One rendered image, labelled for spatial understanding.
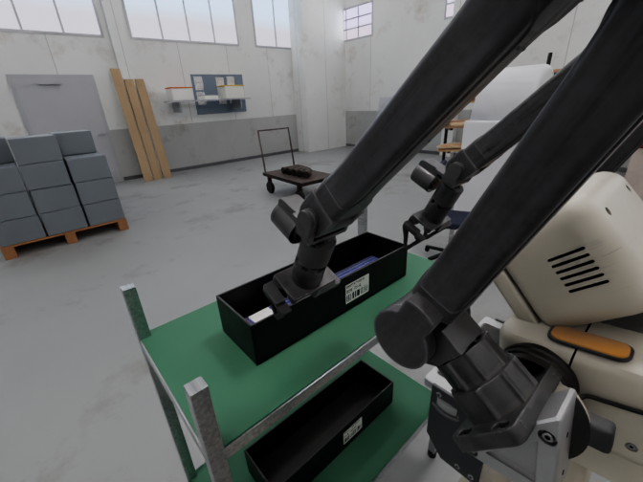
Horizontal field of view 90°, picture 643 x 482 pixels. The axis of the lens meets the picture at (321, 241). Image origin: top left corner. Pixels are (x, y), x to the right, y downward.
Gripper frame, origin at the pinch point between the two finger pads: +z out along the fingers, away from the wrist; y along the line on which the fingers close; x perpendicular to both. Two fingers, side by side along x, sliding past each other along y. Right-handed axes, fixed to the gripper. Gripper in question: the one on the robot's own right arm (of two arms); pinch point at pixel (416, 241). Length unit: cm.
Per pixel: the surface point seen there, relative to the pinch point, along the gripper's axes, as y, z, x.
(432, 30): -733, 48, -487
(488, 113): -315, 41, -114
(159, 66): -199, 252, -781
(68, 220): 66, 270, -358
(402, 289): 0.9, 16.6, 4.7
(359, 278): 15.9, 10.8, -2.7
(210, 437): 66, 8, 10
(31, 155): 76, 199, -393
